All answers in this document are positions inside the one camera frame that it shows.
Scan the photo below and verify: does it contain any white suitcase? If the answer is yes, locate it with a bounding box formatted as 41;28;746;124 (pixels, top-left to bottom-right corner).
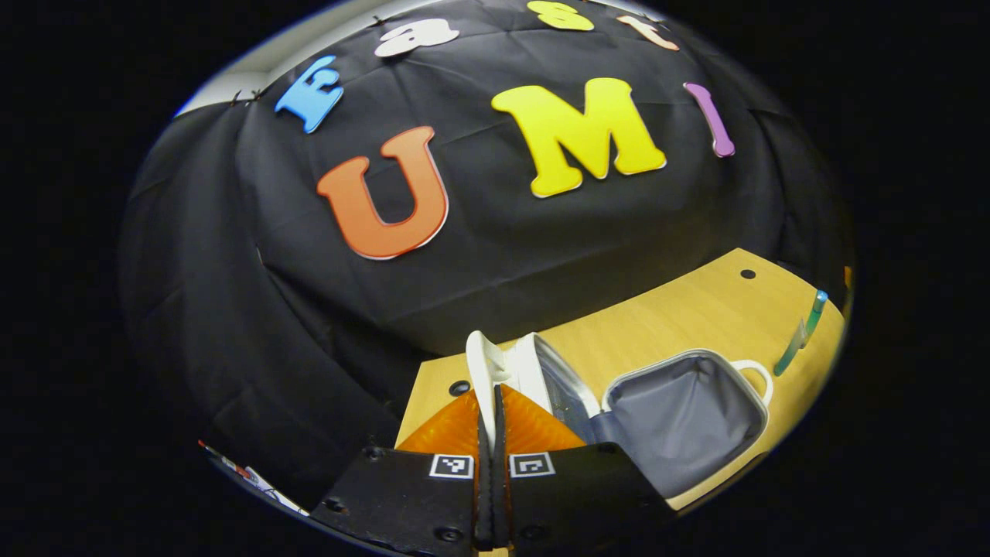
464;330;774;500

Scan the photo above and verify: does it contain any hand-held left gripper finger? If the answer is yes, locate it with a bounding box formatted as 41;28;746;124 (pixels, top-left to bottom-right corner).
309;389;493;554
493;384;675;552

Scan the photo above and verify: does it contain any black backdrop cloth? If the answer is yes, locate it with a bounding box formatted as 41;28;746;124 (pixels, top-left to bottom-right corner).
118;0;852;511

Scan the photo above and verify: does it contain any white printed panel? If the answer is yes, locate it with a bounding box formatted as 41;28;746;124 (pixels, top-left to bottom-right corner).
197;439;310;517

